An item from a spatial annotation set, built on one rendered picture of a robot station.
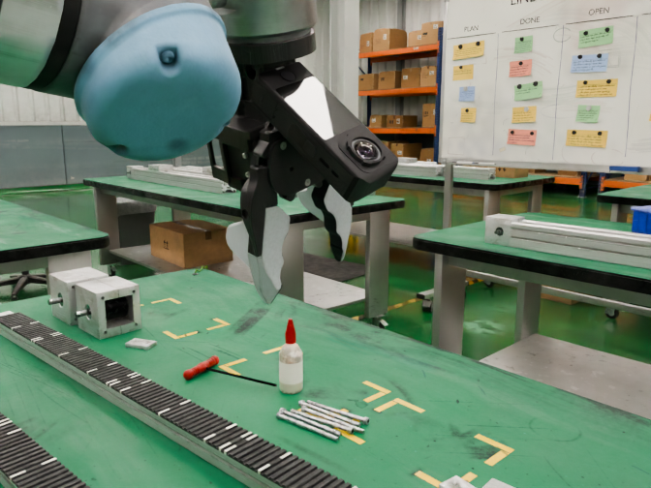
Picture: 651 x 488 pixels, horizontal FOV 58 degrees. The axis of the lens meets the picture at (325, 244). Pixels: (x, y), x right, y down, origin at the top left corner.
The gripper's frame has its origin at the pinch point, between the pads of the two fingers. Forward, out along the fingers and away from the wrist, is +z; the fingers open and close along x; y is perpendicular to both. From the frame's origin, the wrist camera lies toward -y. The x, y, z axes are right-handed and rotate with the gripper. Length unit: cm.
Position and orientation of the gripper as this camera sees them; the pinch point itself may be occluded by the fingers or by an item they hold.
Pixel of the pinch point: (310, 274)
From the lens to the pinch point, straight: 51.3
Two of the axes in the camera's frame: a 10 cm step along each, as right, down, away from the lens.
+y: -7.0, -3.2, 6.4
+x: -7.1, 4.0, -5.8
